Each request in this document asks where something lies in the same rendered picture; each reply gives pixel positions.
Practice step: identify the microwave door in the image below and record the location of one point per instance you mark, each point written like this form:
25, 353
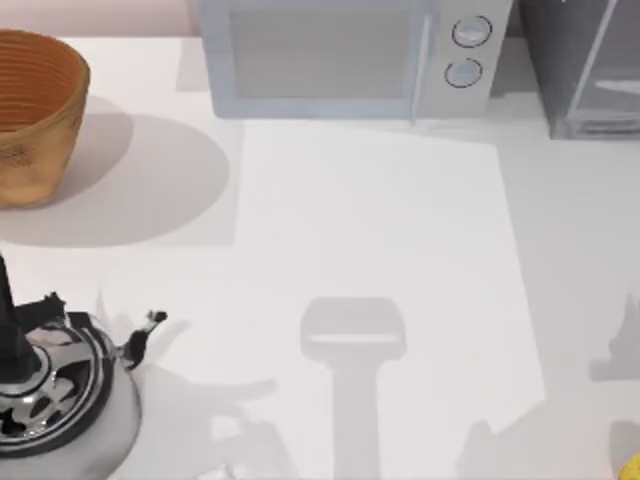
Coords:
320, 55

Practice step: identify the pale microwave oven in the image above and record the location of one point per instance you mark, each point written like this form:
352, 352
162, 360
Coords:
470, 95

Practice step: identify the microwave knob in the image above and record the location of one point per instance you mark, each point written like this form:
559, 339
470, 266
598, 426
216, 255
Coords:
471, 31
463, 72

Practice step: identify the shiny metal kettle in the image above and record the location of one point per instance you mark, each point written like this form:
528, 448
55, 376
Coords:
70, 390

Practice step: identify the brown woven basket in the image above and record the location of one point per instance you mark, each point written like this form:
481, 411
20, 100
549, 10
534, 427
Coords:
35, 125

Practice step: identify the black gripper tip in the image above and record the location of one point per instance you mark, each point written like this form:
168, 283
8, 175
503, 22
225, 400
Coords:
11, 320

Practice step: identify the yellow object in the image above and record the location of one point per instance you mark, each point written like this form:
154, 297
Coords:
632, 470

